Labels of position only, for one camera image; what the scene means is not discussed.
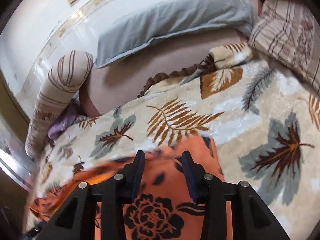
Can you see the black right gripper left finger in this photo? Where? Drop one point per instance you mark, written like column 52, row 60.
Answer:
column 120, row 189

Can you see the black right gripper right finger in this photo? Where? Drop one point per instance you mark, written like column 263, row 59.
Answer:
column 205, row 188

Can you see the brown stained-glass wardrobe door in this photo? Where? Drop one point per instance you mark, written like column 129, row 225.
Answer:
column 14, row 125

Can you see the orange black floral garment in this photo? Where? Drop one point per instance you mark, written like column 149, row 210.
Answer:
column 163, row 208

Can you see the cream leaf-pattern plush blanket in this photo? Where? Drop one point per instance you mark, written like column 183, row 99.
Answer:
column 264, row 122

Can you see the beige plaid pillow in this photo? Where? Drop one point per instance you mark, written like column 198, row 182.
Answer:
column 288, row 32

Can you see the beige striped bolster pillow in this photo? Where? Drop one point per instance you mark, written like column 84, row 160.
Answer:
column 62, row 82

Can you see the grey pillow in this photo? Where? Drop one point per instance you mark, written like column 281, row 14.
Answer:
column 138, row 30

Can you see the purple cloth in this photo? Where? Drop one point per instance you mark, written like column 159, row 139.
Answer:
column 64, row 120

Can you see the mauve bed sheet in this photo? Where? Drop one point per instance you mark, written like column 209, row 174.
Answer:
column 115, row 85

